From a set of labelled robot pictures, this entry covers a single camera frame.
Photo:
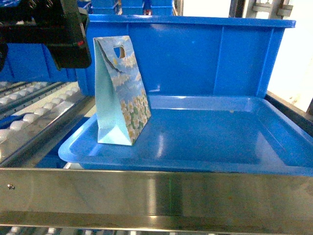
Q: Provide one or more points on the large blue crate behind tray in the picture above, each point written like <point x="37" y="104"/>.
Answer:
<point x="198" y="56"/>

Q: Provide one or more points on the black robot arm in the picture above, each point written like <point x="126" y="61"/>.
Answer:
<point x="60" y="25"/>

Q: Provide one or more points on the steel front shelf rail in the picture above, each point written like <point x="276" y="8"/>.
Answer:
<point x="157" y="201"/>

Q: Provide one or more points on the blue plastic tray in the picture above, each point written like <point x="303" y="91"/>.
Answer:
<point x="201" y="134"/>

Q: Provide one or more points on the left flower gift bag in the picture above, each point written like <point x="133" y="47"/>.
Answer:
<point x="121" y="101"/>

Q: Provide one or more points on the white roller conveyor track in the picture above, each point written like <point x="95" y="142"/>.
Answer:
<point x="31" y="124"/>

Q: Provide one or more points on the blue crate on left lane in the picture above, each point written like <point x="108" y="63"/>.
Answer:
<point x="33" y="63"/>

